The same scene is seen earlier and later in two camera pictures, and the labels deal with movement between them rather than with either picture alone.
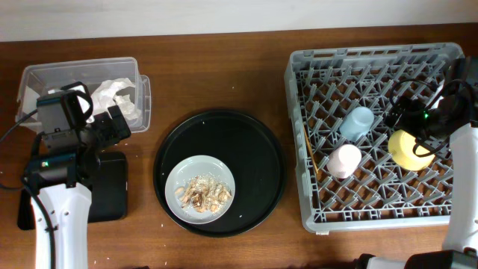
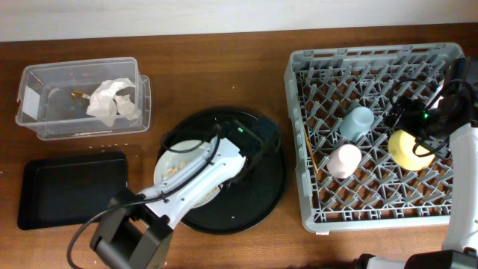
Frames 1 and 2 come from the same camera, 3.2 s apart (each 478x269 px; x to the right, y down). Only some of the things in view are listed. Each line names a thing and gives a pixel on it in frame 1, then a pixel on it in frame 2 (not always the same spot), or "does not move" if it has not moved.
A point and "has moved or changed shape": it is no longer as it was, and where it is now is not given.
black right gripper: x=412 y=107 does not move
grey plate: x=199 y=189 has moved or changed shape
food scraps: x=204 y=193 to x=174 y=169
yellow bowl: x=401 y=149 does not move
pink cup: x=344 y=161 does not move
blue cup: x=357 y=123 does not move
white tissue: x=104 y=96 does not move
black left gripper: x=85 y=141 to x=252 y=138
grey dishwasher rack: x=337 y=101 does not move
